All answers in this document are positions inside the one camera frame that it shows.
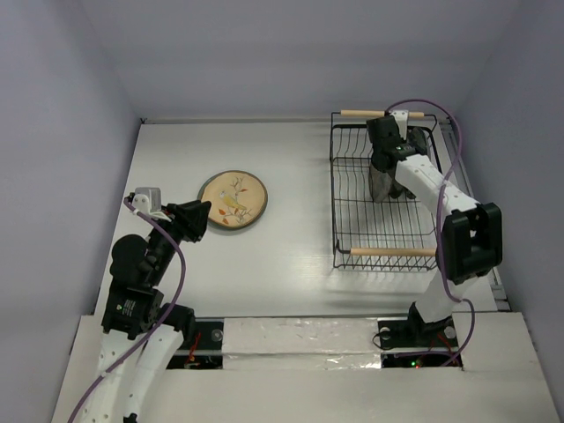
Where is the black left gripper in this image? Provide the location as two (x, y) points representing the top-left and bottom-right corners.
(148, 198), (211, 284)

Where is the grey deer pattern plate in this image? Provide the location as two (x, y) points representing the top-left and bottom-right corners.
(369, 164), (396, 204)

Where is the beige bird pattern plate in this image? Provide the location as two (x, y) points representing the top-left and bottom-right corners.
(198, 170), (269, 230)

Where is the brown rim cream plate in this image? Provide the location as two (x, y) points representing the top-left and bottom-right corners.
(389, 181), (416, 199)

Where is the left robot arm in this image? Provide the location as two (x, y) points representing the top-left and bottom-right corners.
(68, 189), (212, 422)

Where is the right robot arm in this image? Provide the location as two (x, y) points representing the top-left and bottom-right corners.
(367, 115), (502, 345)

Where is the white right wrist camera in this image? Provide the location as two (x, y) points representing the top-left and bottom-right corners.
(389, 109), (410, 140)

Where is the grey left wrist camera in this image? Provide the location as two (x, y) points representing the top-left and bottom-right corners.
(131, 187), (161, 215)

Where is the black wire dish rack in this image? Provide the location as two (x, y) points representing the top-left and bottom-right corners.
(329, 112), (436, 272)

